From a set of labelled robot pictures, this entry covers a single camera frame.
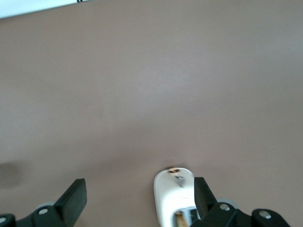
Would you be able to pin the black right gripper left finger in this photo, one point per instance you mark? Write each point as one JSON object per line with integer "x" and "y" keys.
{"x": 68, "y": 203}

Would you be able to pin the cream white toaster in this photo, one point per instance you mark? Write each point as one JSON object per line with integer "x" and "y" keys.
{"x": 168, "y": 194}

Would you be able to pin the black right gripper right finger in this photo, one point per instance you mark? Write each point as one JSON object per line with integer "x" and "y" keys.
{"x": 206, "y": 208}

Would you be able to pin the brown bread slice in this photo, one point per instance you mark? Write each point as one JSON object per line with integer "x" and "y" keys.
{"x": 181, "y": 218}

